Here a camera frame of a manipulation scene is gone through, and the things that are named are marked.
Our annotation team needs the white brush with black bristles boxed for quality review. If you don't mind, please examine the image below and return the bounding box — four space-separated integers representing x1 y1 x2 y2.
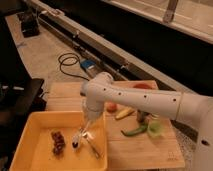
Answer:
72 121 91 149

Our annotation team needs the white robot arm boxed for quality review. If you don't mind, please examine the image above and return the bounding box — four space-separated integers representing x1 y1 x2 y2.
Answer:
81 72 213 171

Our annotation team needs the yellow plastic tray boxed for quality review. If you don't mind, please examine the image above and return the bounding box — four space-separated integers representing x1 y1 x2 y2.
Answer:
9 111 107 171

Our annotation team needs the orange fruit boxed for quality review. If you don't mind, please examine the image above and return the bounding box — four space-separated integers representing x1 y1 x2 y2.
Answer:
106 102 117 113

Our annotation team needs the blue and silver device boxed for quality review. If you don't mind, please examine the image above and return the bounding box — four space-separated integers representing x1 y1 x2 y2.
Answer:
80 59 102 78

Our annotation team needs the orange bowl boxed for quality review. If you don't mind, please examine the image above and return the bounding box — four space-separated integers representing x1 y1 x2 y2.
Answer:
133 83 155 89

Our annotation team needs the dark metal can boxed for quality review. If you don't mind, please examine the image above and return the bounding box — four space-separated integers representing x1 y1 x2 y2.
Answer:
136 110 148 123

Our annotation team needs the metal fork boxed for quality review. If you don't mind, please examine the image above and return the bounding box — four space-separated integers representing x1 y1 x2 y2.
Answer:
81 130 101 159

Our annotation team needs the green chili pepper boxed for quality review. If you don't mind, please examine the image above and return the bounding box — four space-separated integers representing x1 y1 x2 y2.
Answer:
121 125 148 137

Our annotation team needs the wooden cutting board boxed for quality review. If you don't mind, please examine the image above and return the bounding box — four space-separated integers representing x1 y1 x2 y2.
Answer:
46 82 185 171

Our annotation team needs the green plastic cup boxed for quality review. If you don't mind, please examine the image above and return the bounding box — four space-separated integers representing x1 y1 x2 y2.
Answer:
147 120 163 138

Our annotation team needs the black chair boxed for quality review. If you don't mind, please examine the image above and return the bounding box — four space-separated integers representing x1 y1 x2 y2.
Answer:
0 79 46 158

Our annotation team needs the black box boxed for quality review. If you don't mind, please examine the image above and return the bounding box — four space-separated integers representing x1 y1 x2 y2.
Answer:
17 11 40 38

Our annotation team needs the metal rail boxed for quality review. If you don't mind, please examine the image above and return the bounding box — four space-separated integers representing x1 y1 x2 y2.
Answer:
23 0 213 128

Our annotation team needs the black cable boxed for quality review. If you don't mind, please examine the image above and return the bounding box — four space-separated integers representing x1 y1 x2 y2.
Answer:
57 52 92 82

